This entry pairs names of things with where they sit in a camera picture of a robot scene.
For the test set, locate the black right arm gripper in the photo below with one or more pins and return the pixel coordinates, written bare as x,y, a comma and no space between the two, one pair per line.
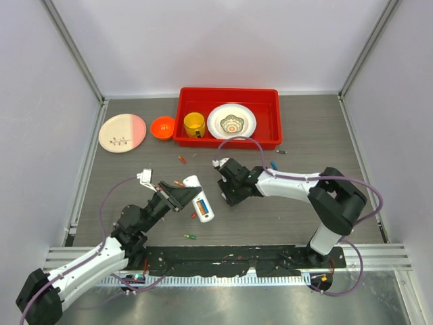
233,199

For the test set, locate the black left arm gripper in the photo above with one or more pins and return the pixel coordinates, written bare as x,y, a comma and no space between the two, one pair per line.
175,196

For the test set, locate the white remote control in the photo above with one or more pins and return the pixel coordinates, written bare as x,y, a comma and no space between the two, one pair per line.
193,181

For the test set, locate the orange AAA battery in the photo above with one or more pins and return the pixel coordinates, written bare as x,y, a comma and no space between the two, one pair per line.
201,208

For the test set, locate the blue battery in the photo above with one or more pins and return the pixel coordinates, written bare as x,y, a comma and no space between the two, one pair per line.
204,206
274,165

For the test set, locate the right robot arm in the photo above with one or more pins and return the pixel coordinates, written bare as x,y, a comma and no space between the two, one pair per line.
337,202

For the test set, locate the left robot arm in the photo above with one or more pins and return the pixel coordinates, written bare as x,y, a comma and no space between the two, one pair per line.
45,295

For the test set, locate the orange battery behind gripper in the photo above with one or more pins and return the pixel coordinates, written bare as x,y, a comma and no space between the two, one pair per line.
182,159

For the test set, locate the patterned small bowl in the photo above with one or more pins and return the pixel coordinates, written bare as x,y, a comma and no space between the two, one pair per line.
232,124

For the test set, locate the red plastic bin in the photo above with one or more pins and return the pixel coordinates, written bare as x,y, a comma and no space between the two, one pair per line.
264,103

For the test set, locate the white plate in bin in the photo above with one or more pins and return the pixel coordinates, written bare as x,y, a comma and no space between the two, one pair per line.
220,112

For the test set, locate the yellow mug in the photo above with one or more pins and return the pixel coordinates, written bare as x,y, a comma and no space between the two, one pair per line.
194,125

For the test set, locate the orange plastic bowl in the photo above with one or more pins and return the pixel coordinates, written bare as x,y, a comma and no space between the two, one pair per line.
163,127

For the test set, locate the pink and white plate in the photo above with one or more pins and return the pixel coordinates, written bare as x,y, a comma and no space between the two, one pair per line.
122,133

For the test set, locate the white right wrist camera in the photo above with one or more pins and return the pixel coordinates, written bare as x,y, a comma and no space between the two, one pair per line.
217,164

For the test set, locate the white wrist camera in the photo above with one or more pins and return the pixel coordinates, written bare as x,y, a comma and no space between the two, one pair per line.
145,178
217,164

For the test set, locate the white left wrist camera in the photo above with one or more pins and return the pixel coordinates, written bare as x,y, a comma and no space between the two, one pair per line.
145,178

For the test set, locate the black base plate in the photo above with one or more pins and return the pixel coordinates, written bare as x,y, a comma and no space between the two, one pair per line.
232,261

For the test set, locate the aluminium front rail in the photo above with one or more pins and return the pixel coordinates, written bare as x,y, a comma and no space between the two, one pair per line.
250,279

